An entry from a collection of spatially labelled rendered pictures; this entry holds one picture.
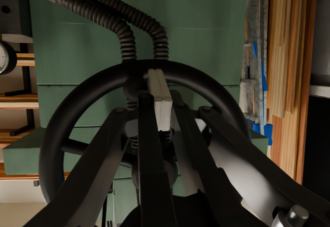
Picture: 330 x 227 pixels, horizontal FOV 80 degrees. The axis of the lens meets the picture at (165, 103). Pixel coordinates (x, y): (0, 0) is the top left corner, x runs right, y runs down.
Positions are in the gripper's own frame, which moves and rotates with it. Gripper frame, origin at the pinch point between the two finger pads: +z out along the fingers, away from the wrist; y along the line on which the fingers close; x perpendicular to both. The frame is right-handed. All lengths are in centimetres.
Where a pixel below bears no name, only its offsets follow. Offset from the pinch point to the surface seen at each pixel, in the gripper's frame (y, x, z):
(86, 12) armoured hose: -8.9, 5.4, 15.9
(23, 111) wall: -161, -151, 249
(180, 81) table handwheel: 3.5, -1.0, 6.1
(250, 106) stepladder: 78, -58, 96
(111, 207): -12, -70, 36
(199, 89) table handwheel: 6.1, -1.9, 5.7
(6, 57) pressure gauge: -22.8, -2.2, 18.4
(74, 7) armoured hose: -10.6, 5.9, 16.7
